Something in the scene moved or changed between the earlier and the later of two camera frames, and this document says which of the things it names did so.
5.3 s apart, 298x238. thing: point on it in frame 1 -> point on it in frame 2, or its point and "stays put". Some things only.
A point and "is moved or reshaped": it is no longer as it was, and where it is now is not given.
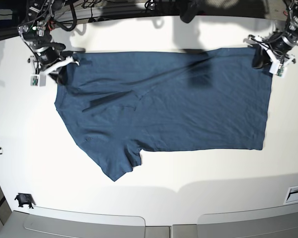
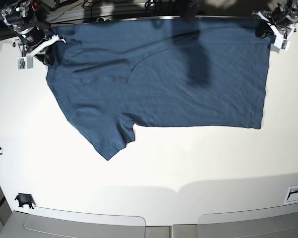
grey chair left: [46, 222] stays put
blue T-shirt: [117, 104] is moved or reshaped
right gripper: [280, 42] -> [280, 17]
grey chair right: [289, 221] stays put
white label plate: [297, 194] stays put
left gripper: [49, 53] -> [31, 35]
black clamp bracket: [24, 198] stays put
